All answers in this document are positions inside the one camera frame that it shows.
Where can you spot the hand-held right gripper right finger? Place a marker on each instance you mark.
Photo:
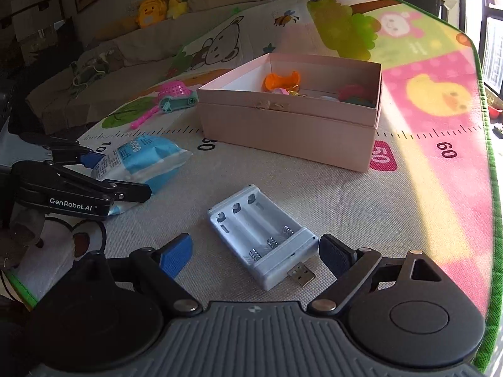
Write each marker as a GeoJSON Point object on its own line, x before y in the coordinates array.
{"type": "Point", "coordinates": [334, 253]}

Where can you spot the pink plastic scoop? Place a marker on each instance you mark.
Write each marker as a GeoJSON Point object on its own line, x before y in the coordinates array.
{"type": "Point", "coordinates": [145, 118]}

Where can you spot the beige sofa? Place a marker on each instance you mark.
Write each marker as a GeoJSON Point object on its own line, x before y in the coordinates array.
{"type": "Point", "coordinates": [129, 47]}

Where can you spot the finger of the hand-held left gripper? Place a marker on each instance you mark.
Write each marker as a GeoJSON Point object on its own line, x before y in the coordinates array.
{"type": "Point", "coordinates": [129, 192]}
{"type": "Point", "coordinates": [89, 160]}

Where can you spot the teal plastic toy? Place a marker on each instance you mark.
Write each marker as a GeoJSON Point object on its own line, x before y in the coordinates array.
{"type": "Point", "coordinates": [177, 104]}

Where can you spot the white battery charger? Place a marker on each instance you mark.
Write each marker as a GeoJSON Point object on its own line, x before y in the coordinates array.
{"type": "Point", "coordinates": [259, 235]}

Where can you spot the pink cardboard box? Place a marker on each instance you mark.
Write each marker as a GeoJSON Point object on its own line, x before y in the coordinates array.
{"type": "Point", "coordinates": [287, 137]}

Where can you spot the printed cartoon play mat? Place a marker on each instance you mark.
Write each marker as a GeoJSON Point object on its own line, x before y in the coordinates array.
{"type": "Point", "coordinates": [353, 212]}

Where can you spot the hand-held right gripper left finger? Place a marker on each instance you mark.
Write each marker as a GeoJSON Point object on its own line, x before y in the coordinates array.
{"type": "Point", "coordinates": [175, 255]}

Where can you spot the blue and white packet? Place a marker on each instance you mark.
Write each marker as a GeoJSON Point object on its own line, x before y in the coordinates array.
{"type": "Point", "coordinates": [145, 157]}

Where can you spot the pink plastic basket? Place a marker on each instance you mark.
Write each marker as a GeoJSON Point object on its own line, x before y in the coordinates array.
{"type": "Point", "coordinates": [175, 89]}

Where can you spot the orange pumpkin bowl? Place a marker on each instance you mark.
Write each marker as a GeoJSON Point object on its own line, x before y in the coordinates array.
{"type": "Point", "coordinates": [277, 80]}

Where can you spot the dark furniture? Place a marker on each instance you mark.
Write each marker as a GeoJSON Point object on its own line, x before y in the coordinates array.
{"type": "Point", "coordinates": [35, 19]}

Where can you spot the small yellow plush toy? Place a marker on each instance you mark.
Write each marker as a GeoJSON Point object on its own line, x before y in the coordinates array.
{"type": "Point", "coordinates": [173, 2]}

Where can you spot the yellow duck plush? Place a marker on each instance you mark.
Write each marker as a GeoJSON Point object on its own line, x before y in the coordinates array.
{"type": "Point", "coordinates": [151, 11]}

